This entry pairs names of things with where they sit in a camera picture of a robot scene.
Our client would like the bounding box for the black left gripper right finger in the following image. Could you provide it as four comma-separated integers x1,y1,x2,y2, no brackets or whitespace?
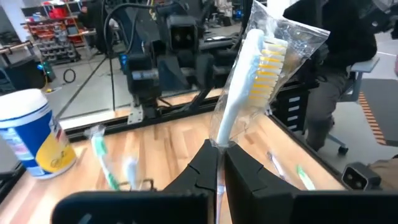
223,143,301,224

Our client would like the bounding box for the black orange striped mat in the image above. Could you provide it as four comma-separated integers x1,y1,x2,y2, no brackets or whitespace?
338,77,398,147

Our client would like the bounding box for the grey office chair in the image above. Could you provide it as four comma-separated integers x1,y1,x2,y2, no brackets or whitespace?
326,55,381,156

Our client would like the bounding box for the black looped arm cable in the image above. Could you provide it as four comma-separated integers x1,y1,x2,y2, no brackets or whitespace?
103,2,162,111

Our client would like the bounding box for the Lysol wipes canister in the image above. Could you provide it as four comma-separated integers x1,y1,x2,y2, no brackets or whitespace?
0,88,78,180

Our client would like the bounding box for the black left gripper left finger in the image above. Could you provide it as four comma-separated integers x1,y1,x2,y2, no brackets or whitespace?
163,139,220,224

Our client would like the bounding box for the green white wrapped toothbrush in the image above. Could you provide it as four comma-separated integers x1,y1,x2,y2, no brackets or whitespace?
294,164,317,191

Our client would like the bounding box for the black drawer cabinet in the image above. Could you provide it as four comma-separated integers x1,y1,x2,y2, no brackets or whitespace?
272,88,310,133

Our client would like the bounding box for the orange white toothbrush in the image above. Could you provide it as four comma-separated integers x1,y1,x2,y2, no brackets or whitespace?
208,0,331,224

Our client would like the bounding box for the person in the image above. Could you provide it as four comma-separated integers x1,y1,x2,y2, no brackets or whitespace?
77,0,106,54
282,0,379,152

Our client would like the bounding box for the shelf with red bins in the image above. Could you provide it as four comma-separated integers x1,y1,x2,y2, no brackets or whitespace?
21,0,94,63

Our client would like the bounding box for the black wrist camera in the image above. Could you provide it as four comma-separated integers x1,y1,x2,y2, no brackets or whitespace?
167,14,199,52

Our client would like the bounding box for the black aluminium table frame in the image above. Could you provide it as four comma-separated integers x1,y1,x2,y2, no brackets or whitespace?
63,93,343,175

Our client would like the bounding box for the black cable coil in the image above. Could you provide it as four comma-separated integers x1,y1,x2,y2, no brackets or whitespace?
63,68,77,84

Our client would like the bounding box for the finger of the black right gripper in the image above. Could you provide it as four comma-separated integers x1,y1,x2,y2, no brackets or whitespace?
195,54,216,91
159,55,191,91

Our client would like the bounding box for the black table-level camera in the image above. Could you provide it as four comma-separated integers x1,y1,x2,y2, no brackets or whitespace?
341,161,382,191

